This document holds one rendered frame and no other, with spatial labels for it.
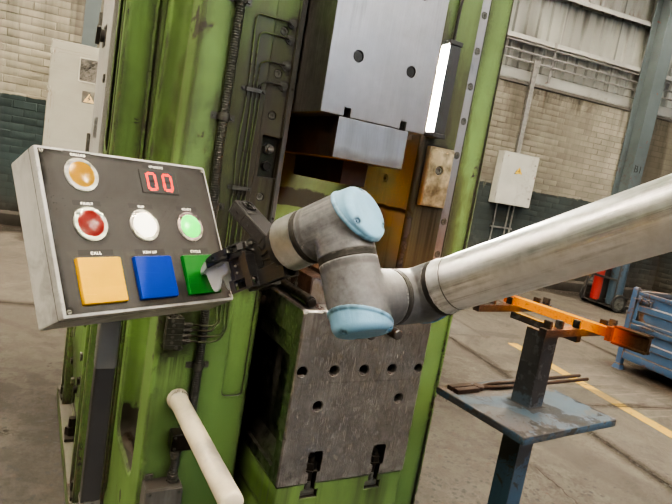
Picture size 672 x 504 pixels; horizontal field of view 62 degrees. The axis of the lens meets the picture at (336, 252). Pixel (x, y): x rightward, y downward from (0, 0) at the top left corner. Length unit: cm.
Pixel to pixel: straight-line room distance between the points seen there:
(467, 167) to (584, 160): 778
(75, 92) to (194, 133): 531
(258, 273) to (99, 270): 25
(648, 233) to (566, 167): 858
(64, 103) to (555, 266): 616
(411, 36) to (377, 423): 97
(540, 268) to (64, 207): 71
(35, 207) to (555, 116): 853
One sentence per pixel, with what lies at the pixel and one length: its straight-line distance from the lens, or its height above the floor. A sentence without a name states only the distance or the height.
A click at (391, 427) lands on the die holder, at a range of 155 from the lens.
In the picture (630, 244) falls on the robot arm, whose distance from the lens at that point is 73.
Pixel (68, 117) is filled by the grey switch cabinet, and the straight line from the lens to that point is 661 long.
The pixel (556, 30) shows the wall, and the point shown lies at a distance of 939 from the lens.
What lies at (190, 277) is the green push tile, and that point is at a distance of 104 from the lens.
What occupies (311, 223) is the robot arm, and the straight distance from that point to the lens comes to 82.
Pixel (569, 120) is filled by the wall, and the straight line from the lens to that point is 927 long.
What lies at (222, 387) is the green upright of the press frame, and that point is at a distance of 151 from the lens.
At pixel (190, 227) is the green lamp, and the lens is 108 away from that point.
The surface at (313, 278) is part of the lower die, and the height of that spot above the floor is 98.
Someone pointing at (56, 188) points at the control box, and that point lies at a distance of 97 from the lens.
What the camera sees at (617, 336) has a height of 97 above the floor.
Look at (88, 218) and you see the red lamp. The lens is 97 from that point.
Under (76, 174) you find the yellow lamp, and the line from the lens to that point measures 100.
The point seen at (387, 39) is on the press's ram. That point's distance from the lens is 139.
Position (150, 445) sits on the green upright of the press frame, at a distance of 153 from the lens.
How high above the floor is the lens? 124
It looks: 8 degrees down
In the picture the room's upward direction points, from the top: 10 degrees clockwise
